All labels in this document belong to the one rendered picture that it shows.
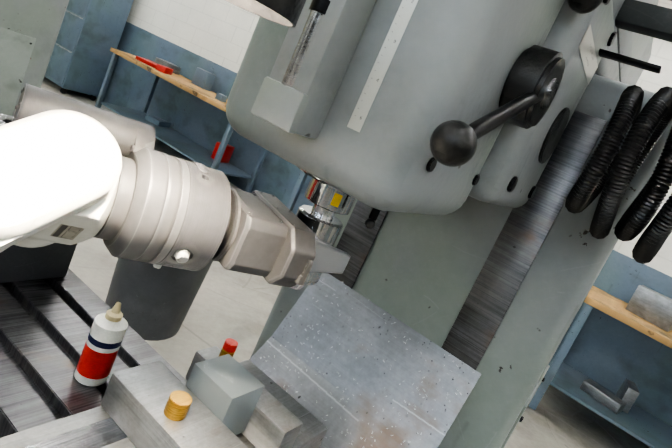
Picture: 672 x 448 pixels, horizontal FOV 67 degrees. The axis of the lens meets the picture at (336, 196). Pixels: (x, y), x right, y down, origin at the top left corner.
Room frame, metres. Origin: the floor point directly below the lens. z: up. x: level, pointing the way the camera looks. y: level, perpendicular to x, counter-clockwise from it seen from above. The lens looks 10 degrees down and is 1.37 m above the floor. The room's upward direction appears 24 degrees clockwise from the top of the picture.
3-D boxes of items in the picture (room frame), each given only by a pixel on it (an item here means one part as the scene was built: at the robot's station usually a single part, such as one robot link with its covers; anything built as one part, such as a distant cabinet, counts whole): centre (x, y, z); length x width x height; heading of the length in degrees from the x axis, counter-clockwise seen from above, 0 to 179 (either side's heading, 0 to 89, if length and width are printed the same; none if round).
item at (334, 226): (0.48, 0.00, 1.26); 0.05 x 0.05 x 0.01
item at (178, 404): (0.44, 0.06, 1.05); 0.02 x 0.02 x 0.02
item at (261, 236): (0.43, 0.08, 1.23); 0.13 x 0.12 x 0.10; 37
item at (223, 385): (0.50, 0.02, 1.04); 0.06 x 0.05 x 0.06; 61
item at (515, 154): (0.66, -0.09, 1.47); 0.24 x 0.19 x 0.26; 62
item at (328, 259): (0.46, -0.01, 1.24); 0.06 x 0.02 x 0.03; 127
